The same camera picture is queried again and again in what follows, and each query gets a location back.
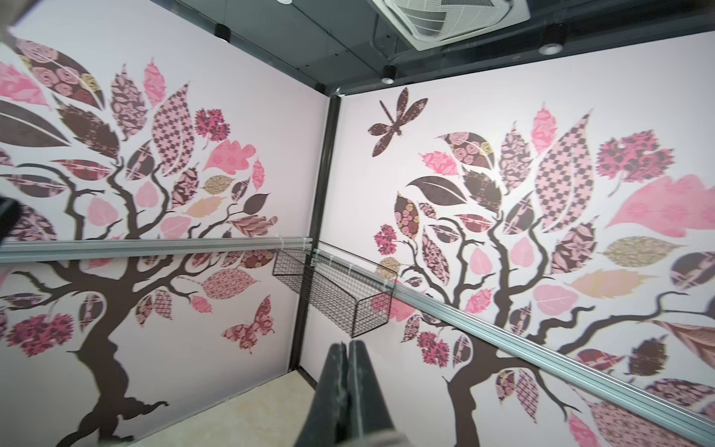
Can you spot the black ceiling spotlight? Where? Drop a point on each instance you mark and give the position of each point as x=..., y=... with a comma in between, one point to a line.
x=553, y=39
x=389, y=74

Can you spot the white ceiling air conditioner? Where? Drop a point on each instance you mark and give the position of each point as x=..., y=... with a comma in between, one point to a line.
x=427, y=24

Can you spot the back aluminium rail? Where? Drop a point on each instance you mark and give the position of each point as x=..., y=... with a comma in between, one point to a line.
x=44, y=251

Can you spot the left aluminium rail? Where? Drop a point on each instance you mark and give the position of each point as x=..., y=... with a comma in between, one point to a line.
x=624, y=415

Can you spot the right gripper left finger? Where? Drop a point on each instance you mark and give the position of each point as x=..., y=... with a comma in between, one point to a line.
x=326, y=422

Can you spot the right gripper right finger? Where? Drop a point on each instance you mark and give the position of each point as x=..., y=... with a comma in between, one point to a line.
x=368, y=420

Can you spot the aluminium rail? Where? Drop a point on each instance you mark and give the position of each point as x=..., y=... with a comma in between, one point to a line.
x=44, y=251
x=624, y=415

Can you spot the black wire basket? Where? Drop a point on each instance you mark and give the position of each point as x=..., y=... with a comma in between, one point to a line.
x=355, y=299

